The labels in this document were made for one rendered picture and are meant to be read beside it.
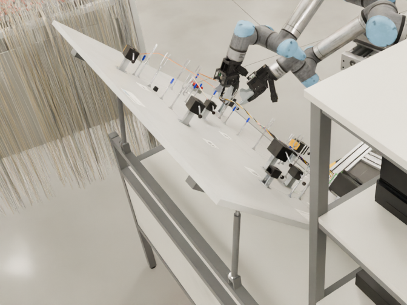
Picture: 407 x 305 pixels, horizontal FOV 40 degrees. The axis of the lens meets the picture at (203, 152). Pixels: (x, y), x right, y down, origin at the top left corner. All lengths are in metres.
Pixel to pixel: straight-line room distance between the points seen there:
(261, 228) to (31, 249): 1.73
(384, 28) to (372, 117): 1.12
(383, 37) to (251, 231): 0.92
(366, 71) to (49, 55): 1.79
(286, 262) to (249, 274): 0.15
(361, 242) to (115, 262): 2.14
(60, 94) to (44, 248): 1.13
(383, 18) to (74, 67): 1.45
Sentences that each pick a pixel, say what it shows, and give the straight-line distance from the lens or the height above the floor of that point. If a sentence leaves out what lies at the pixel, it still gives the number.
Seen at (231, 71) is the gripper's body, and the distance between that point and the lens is 2.32.
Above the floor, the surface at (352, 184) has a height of 1.26.
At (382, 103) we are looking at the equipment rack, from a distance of 1.22.
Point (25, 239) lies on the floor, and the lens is 3.70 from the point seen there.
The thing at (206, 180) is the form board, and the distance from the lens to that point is 1.41.
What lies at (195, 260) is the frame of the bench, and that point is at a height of 0.80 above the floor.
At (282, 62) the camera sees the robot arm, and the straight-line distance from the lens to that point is 2.44.
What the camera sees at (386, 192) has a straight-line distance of 1.47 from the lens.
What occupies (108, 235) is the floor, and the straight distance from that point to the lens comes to 3.52.
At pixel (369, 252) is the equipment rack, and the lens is 1.43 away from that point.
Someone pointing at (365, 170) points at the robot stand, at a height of 0.21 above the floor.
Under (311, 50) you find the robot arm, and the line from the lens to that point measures 2.57.
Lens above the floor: 2.59
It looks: 42 degrees down
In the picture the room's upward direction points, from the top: 9 degrees counter-clockwise
